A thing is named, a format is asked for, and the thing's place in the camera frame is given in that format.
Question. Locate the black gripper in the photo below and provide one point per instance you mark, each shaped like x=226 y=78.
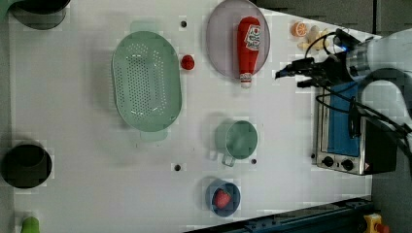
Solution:
x=331 y=72

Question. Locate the red ketchup bottle toy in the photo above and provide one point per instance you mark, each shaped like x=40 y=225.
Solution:
x=248 y=41

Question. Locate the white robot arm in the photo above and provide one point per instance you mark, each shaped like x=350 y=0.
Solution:
x=364 y=110

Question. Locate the translucent purple plate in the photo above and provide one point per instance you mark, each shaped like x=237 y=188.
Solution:
x=221 y=35

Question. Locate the yellow ginger toy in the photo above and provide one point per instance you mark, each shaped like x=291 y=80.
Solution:
x=314 y=39

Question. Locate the orange slice toy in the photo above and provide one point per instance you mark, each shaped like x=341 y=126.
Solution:
x=299 y=29

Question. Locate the silver toaster oven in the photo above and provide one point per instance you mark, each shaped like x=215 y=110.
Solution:
x=347 y=139

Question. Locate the green metal mug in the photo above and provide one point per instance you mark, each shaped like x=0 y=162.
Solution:
x=235 y=140

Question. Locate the red strawberry toy on table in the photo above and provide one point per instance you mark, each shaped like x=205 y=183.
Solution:
x=187 y=62

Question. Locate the blue bowl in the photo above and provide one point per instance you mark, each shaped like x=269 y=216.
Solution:
x=231 y=188

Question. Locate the strawberry toy in bowl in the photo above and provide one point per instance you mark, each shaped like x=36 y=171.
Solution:
x=222 y=199

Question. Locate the green perforated colander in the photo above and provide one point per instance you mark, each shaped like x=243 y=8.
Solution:
x=146 y=79

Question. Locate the yellow red emergency button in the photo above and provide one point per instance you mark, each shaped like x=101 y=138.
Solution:
x=374 y=224

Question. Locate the black cylinder upper left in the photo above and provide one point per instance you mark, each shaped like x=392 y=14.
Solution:
x=40 y=14

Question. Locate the green toy at edge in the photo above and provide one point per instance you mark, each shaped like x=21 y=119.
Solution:
x=30 y=225

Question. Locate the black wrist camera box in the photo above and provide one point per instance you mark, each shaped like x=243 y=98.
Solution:
x=344 y=40

